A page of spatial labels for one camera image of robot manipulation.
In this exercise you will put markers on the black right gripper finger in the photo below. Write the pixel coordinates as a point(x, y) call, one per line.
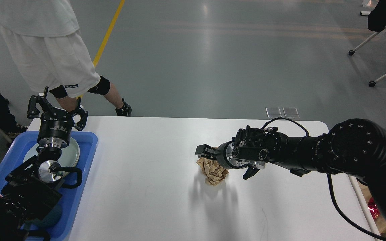
point(207, 151)

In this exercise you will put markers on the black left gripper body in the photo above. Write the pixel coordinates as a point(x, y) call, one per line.
point(55, 130)

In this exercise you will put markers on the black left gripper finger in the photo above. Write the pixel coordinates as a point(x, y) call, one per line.
point(78, 117)
point(39, 106)

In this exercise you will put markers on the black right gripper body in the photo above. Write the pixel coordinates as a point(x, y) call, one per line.
point(225, 156)

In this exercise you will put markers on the brown paper ball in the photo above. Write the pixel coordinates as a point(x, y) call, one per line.
point(215, 173)

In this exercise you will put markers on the light green plate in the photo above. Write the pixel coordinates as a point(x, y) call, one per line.
point(72, 152)

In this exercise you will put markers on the dark teal mug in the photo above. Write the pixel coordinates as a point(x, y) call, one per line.
point(49, 220)

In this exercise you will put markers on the crushed red soda can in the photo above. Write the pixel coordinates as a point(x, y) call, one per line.
point(373, 209)

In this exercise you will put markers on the brown paper bag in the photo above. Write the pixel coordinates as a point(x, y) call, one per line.
point(380, 221)

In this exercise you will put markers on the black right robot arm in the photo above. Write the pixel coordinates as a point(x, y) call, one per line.
point(356, 147)

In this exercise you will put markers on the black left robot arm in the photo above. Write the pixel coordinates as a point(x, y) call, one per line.
point(31, 191)

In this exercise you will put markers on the metal floor plates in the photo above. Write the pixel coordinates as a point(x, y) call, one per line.
point(276, 112)

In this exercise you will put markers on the person in white shorts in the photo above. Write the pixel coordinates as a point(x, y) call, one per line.
point(45, 43)

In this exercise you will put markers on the beige plastic bin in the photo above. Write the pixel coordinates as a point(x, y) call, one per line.
point(371, 225)

